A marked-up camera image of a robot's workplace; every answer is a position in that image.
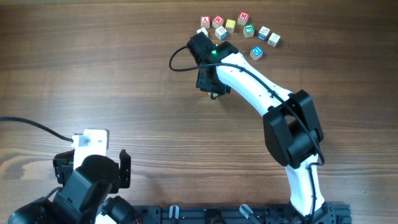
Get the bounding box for green letter block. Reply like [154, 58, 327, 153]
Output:
[243, 24, 255, 38]

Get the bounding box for plain wooden block right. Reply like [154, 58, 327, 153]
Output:
[267, 33, 280, 47]

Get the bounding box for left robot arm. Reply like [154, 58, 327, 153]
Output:
[7, 149, 131, 223]

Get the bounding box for red letter A block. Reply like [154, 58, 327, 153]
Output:
[200, 16, 210, 29]

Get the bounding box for blue letter D block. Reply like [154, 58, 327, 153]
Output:
[250, 46, 264, 60]

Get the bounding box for red letter M block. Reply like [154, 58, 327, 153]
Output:
[238, 11, 249, 26]

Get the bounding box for white block centre row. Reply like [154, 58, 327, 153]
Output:
[215, 26, 228, 40]

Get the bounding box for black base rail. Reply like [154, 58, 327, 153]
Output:
[134, 203, 353, 224]

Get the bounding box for yellow top block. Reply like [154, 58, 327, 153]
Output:
[225, 19, 236, 33]

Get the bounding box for white block blue side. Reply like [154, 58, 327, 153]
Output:
[197, 27, 208, 37]

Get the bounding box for right camera cable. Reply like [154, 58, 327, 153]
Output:
[169, 45, 218, 73]

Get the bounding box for red letter W block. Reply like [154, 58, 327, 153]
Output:
[212, 15, 224, 29]

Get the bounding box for white block blue picture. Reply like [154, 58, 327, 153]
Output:
[257, 26, 271, 40]

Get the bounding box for camera cable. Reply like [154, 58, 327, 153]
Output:
[0, 116, 75, 143]
[169, 45, 218, 73]

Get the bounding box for left camera cable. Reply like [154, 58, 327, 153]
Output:
[0, 116, 75, 143]

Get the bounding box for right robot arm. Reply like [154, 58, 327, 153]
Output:
[187, 32, 325, 217]

